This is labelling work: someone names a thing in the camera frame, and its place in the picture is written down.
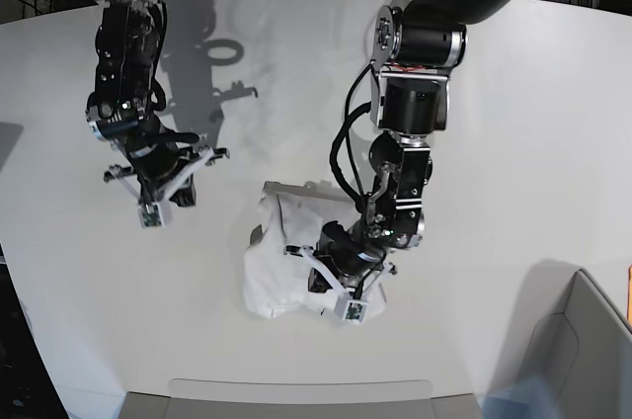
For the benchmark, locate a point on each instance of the grey tray at bottom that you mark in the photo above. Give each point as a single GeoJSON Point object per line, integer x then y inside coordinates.
{"type": "Point", "coordinates": [195, 398]}

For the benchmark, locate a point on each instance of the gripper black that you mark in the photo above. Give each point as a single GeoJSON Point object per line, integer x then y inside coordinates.
{"type": "Point", "coordinates": [349, 253]}
{"type": "Point", "coordinates": [158, 164]}

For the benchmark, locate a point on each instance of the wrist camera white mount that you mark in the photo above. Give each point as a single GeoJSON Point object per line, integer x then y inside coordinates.
{"type": "Point", "coordinates": [155, 210]}
{"type": "Point", "coordinates": [354, 304]}

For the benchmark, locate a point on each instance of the white T-shirt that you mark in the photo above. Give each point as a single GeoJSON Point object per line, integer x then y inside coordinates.
{"type": "Point", "coordinates": [284, 265]}

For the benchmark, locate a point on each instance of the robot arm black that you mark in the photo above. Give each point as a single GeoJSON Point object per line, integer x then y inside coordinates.
{"type": "Point", "coordinates": [417, 44]}
{"type": "Point", "coordinates": [127, 98]}

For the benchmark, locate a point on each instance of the grey box at right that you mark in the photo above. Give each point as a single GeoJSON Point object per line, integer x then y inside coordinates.
{"type": "Point", "coordinates": [578, 364]}

